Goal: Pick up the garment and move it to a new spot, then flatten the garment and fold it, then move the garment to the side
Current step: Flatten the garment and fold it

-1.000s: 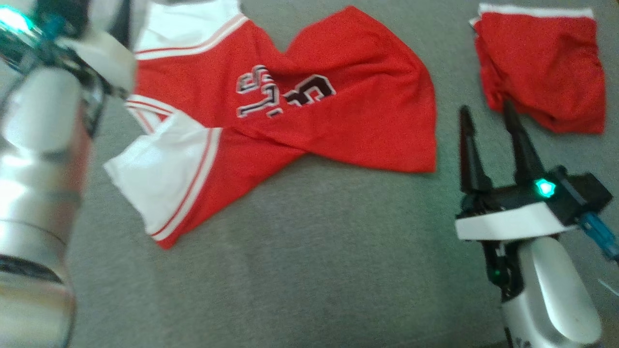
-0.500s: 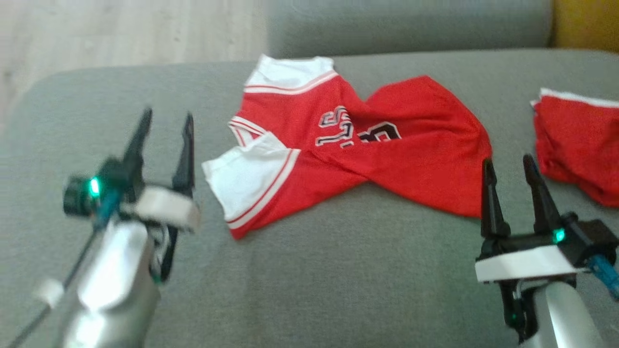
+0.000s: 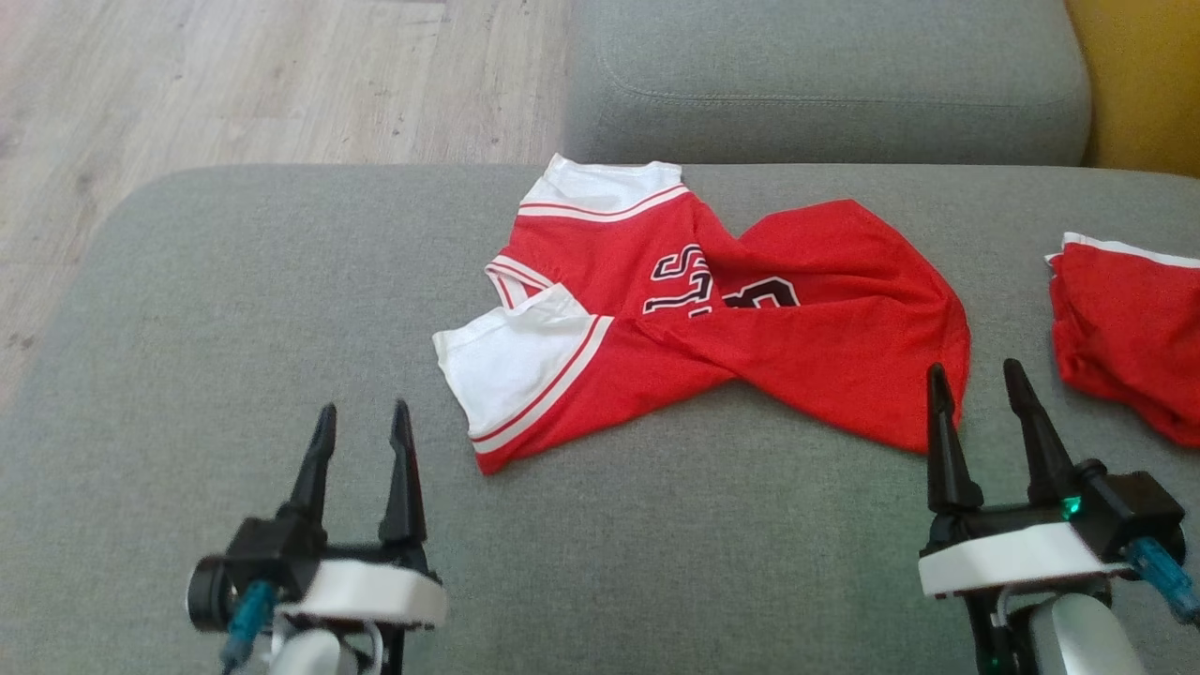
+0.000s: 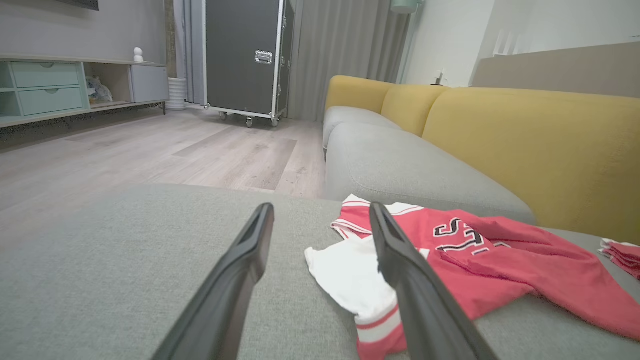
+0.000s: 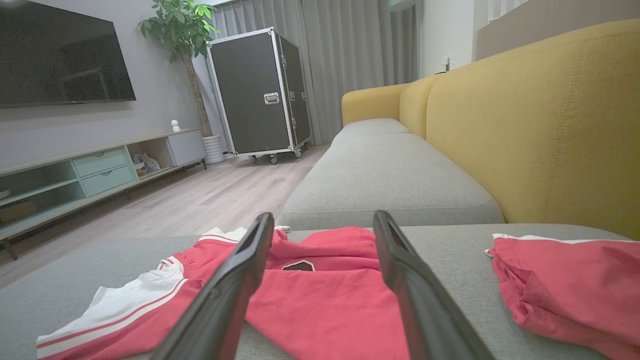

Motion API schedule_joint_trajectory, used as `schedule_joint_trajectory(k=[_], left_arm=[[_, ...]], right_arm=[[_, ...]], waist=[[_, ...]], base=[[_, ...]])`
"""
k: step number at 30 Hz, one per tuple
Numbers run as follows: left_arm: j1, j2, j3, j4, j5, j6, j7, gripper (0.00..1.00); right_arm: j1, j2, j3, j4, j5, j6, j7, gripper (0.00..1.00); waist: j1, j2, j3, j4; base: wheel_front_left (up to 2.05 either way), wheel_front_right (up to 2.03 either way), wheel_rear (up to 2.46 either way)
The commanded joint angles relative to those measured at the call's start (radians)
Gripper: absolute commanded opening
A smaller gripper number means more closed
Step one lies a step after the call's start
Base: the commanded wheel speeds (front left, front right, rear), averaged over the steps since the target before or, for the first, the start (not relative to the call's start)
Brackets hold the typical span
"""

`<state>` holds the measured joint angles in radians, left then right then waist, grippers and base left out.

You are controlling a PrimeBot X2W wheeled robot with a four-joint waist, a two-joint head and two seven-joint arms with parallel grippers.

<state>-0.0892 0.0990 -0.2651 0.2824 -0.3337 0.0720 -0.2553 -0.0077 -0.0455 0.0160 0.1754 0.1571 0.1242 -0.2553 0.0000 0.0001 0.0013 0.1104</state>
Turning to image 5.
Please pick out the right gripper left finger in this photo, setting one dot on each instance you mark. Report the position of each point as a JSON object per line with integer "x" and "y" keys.
{"x": 225, "y": 305}

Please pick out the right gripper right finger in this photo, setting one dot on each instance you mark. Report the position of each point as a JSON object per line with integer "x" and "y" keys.
{"x": 425, "y": 310}

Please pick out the red jersey with white sleeves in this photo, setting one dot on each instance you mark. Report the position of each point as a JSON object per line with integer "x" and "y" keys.
{"x": 325, "y": 310}

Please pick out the red shorts with white stripes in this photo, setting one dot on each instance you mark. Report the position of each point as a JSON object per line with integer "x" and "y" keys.
{"x": 575, "y": 285}

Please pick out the wide grey sofa seat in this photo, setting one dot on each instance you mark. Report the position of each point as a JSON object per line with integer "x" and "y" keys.
{"x": 460, "y": 260}

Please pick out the grey sofa seat cushion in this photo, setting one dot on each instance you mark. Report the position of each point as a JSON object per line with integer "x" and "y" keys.
{"x": 390, "y": 180}
{"x": 370, "y": 127}

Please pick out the white ribbed plant pot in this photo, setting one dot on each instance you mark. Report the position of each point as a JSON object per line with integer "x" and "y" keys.
{"x": 214, "y": 149}

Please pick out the crumpled bag inside cabinet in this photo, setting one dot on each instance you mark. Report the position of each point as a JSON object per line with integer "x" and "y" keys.
{"x": 146, "y": 164}

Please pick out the white cabinet door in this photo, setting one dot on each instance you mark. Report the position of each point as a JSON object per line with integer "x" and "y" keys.
{"x": 186, "y": 147}

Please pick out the mint green drawer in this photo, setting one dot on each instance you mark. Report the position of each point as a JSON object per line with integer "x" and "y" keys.
{"x": 100, "y": 161}
{"x": 107, "y": 181}

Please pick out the small white figurine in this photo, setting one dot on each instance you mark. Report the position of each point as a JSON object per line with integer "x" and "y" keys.
{"x": 175, "y": 126}

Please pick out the narrow yellow sofa backrest cushion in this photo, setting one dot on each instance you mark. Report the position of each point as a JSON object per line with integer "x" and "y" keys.
{"x": 415, "y": 105}

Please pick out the yellow sofa armrest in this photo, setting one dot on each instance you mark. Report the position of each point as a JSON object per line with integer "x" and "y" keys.
{"x": 372, "y": 102}

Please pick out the black flight case on wheels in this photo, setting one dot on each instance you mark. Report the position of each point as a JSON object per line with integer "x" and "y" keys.
{"x": 250, "y": 90}

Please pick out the large yellow sofa backrest cushion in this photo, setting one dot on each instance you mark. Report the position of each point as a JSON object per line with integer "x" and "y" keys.
{"x": 540, "y": 125}

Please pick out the long grey TV cabinet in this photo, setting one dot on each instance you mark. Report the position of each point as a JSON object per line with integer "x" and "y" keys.
{"x": 50, "y": 172}

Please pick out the grey curtain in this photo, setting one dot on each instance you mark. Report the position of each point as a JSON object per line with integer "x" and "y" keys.
{"x": 350, "y": 50}

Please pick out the green potted tree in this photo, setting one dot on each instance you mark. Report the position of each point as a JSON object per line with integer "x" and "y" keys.
{"x": 180, "y": 25}

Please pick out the black flat television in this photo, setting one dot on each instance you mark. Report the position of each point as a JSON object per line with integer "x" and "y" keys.
{"x": 60, "y": 55}

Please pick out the white wall socket plug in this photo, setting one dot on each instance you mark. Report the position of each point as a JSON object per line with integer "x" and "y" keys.
{"x": 448, "y": 64}

